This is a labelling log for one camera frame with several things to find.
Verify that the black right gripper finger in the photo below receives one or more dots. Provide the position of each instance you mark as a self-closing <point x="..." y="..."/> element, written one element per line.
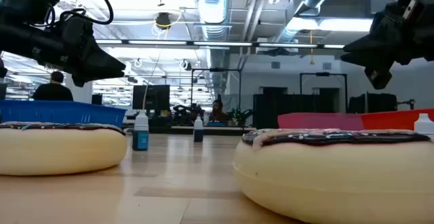
<point x="369" y="44"/>
<point x="371" y="62"/>

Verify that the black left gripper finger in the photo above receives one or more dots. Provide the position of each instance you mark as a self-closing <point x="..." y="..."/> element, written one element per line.
<point x="98" y="69"/>
<point x="105" y="56"/>

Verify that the cream donut toy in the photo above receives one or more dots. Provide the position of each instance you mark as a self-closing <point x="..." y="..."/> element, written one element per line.
<point x="335" y="176"/>

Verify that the small black computer monitor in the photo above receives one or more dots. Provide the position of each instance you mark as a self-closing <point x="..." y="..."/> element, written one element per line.
<point x="96" y="99"/>

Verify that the black equipment cabinet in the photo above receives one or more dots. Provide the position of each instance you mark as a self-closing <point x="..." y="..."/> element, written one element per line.
<point x="376" y="103"/>

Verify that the person seen from behind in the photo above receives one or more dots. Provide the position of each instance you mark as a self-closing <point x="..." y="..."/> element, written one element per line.
<point x="52" y="90"/>

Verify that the blue plastic basket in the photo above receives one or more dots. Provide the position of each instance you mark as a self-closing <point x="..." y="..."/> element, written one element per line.
<point x="61" y="112"/>

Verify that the large black computer monitor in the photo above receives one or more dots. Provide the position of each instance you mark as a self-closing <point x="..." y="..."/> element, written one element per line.
<point x="151" y="97"/>

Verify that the red plastic bin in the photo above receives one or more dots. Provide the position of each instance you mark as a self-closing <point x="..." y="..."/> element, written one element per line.
<point x="390" y="119"/>

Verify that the white bottle blue label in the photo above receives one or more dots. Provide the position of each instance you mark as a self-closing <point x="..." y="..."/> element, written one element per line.
<point x="140" y="134"/>

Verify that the pink plastic bin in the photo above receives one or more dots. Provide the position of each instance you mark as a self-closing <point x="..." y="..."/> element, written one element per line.
<point x="318" y="121"/>

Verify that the plain white plastic bottle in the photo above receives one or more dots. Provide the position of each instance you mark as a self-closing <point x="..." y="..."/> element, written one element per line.
<point x="424" y="125"/>

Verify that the chocolate glazed donut squishy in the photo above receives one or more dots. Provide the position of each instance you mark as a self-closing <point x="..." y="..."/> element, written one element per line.
<point x="57" y="149"/>

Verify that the black curtain partition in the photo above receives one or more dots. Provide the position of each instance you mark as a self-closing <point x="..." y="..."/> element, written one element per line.
<point x="288" y="110"/>

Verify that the background black robot arms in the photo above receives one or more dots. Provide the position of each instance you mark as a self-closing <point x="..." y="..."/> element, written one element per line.
<point x="186" y="113"/>

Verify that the overhead LED light bar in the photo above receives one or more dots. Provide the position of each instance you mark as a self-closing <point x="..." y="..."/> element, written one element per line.
<point x="220" y="43"/>

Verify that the dark small bottle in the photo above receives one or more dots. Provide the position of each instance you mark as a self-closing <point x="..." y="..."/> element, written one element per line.
<point x="198" y="130"/>

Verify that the person seated at desk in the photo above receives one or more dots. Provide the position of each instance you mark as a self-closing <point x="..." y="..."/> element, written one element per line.
<point x="217" y="113"/>

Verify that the background wooden table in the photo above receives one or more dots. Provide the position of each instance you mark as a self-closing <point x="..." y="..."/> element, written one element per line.
<point x="217" y="128"/>

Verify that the green potted plant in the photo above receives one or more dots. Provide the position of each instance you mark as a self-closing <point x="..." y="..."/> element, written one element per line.
<point x="241" y="116"/>

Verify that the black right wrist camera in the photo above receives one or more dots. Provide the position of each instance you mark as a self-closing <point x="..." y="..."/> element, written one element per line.
<point x="418" y="1"/>

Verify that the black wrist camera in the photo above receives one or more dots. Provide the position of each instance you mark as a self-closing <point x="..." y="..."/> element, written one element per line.
<point x="23" y="0"/>
<point x="418" y="1"/>

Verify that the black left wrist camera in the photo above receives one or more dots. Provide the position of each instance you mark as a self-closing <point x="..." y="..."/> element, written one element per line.
<point x="23" y="0"/>

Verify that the black metal rig frame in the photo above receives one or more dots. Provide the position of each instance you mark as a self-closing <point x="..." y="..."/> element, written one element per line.
<point x="323" y="74"/>
<point x="215" y="70"/>

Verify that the black overhead camera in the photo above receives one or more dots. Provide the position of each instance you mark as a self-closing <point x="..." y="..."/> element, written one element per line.
<point x="163" y="19"/>

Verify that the silver spiral ceiling duct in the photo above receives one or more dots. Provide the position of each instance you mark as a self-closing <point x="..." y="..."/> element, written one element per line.
<point x="213" y="10"/>

